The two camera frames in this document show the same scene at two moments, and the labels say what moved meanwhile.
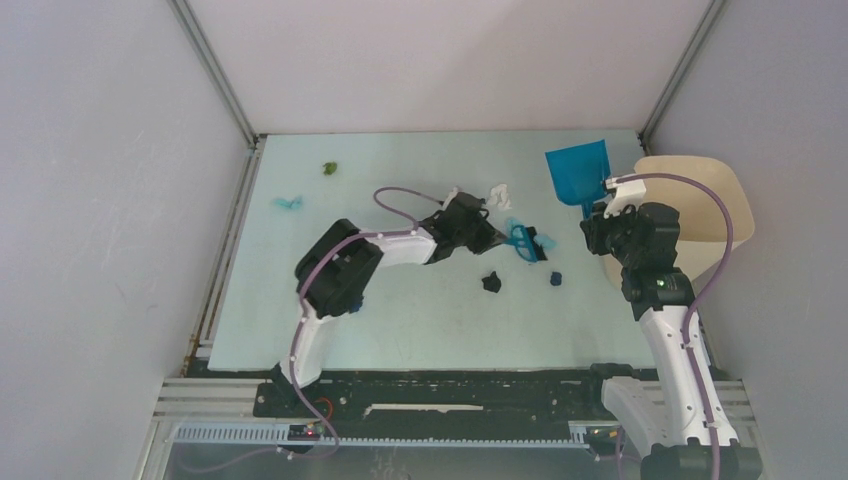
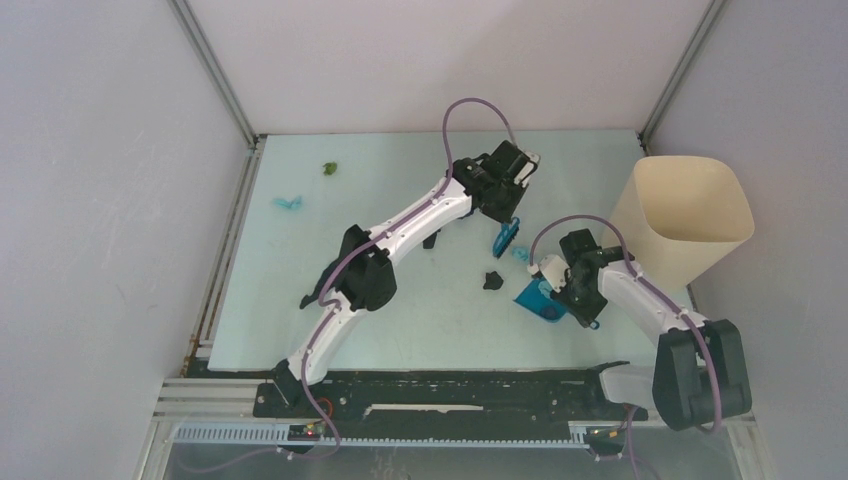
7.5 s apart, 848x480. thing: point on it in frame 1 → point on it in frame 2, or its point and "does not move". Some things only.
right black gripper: (596, 224) → (586, 315)
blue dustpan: (579, 174) → (535, 302)
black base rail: (443, 396) does not move
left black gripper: (488, 239) → (505, 214)
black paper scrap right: (492, 283) does not move
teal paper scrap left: (294, 204) does not move
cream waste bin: (701, 231) does not move
